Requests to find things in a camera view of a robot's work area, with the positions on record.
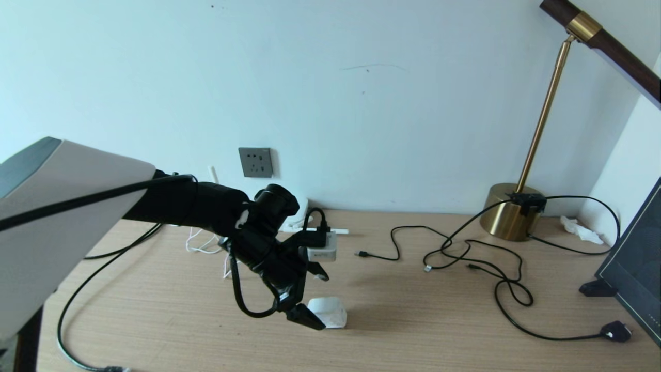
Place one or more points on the brass desk lamp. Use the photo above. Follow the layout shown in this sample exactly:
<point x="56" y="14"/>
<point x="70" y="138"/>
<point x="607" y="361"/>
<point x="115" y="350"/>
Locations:
<point x="503" y="213"/>

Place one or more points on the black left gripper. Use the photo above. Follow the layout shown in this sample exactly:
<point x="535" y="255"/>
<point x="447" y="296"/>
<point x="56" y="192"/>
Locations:
<point x="273" y="263"/>

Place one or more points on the small black inline box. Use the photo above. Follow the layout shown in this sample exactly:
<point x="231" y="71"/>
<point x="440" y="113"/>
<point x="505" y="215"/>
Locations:
<point x="528" y="202"/>

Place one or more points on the crumpled white tissue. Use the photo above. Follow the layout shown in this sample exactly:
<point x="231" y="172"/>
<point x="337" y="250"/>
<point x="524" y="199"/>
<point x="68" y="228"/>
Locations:
<point x="581" y="230"/>

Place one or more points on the grey wall socket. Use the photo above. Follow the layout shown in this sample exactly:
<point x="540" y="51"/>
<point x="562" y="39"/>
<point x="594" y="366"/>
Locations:
<point x="255" y="163"/>

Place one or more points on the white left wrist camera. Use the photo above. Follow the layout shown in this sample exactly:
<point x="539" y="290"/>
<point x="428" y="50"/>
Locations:
<point x="323" y="253"/>

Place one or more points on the dark monitor with stand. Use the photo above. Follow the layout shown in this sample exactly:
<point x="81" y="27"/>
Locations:
<point x="638" y="268"/>

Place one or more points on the white power adapter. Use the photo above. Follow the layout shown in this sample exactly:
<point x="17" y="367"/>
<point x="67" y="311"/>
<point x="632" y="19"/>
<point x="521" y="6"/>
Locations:
<point x="333" y="312"/>

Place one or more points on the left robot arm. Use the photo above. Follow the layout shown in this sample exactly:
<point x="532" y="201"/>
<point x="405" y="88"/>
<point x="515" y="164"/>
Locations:
<point x="77" y="248"/>

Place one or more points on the white wifi router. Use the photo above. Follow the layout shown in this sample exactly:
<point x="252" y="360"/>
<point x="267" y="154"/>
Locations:
<point x="342" y="231"/>

